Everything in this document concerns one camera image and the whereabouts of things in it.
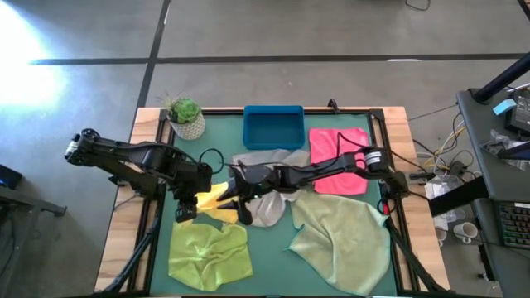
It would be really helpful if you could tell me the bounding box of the lime green microfiber towel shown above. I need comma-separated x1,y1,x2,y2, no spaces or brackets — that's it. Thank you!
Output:
166,220,255,293

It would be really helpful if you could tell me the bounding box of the grey waffle weave towel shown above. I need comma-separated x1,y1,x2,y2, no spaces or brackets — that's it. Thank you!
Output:
228,148,312,228

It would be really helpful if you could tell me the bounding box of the white mug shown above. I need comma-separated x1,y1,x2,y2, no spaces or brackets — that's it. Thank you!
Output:
434,226,450,247
452,221,480,246

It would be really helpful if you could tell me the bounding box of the grey side desk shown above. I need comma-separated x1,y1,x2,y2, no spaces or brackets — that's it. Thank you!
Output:
455,87,530,298

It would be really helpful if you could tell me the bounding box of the black stand post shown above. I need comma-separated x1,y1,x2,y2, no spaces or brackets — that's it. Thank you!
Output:
471,51,530,105

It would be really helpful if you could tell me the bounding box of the pale green microfiber towel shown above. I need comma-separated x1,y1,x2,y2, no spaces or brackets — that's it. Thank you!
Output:
283,190,393,297

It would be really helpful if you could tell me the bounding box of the black flat bar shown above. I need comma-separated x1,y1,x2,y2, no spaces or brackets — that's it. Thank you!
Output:
427,175,491,218

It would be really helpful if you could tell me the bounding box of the pink microfiber towel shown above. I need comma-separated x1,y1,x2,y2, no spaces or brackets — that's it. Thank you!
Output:
308,127,371,197

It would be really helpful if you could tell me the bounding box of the black aluminium rig frame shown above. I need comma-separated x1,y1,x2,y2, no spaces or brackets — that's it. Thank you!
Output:
94,106,451,297

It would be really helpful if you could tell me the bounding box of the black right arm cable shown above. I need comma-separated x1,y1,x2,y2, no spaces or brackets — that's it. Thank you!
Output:
225,131,374,171

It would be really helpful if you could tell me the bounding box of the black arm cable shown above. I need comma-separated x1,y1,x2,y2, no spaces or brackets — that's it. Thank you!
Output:
225,131,374,171
198,147,226,175

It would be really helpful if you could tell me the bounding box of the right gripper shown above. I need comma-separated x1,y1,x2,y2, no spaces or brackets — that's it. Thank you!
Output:
216,164,292,227

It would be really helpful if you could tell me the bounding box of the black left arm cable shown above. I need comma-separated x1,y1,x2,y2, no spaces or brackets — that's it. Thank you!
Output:
198,147,226,175

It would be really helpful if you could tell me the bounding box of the black power adapter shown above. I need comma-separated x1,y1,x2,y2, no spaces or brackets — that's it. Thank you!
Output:
448,161,468,178

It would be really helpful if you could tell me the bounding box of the black case with blue light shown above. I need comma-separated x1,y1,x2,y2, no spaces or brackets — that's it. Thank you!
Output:
0,164,23,191

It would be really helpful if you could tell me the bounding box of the black device with label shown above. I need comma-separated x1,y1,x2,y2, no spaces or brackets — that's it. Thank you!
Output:
506,88,530,137

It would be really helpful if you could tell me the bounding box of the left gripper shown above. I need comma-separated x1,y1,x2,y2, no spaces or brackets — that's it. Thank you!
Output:
168,162,214,224

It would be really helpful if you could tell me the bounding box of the yellow microfiber towel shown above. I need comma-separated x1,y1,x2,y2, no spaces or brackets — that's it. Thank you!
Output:
194,180,241,226

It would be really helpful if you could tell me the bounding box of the light blue small box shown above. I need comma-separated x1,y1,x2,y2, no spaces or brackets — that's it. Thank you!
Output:
492,98,518,117

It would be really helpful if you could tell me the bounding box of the black backlit keyboard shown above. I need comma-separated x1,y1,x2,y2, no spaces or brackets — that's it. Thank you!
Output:
498,200,530,250

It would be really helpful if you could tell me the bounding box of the blue plastic bin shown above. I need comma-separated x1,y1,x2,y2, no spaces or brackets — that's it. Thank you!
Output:
242,104,306,151

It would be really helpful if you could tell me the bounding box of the yellow cable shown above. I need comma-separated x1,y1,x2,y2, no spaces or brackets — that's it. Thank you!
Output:
429,123,469,169

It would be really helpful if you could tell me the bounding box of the clear plastic bag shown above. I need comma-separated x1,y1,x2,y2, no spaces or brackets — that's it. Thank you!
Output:
423,172,467,231

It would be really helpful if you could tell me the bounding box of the crumpled plastic bag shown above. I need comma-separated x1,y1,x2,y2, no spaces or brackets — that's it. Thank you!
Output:
480,128,530,171

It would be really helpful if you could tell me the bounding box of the potted succulent plant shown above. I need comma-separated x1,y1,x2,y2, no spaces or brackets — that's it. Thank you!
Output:
156,92,207,142

